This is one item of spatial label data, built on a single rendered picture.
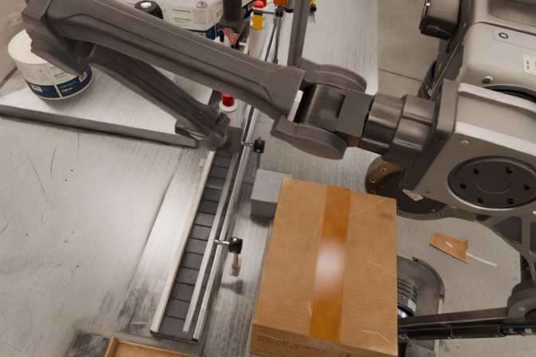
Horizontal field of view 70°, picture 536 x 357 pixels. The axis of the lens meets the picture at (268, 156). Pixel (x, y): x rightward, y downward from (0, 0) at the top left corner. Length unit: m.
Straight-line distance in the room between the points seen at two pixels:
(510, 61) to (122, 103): 1.10
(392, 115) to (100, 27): 0.35
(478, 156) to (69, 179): 1.07
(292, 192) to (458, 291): 1.46
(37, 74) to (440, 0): 1.11
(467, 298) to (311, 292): 1.50
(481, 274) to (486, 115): 1.80
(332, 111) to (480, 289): 1.81
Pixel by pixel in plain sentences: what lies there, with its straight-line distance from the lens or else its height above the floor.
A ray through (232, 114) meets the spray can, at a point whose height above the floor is 1.03.
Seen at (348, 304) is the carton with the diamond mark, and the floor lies 1.12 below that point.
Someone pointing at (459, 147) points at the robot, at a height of 1.49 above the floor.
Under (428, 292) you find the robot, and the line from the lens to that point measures 1.79.
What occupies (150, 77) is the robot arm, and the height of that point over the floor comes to 1.34.
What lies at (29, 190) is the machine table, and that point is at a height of 0.83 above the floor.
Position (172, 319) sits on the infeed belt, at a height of 0.88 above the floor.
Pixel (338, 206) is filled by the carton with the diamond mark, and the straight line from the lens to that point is 0.79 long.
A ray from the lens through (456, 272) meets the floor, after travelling 2.17.
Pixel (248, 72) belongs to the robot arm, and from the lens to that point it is 0.47.
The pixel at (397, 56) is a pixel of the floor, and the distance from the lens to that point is 3.14.
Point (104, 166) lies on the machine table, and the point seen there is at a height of 0.83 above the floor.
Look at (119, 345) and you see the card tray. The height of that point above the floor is 0.83.
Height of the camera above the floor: 1.79
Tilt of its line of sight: 53 degrees down
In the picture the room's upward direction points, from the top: 6 degrees clockwise
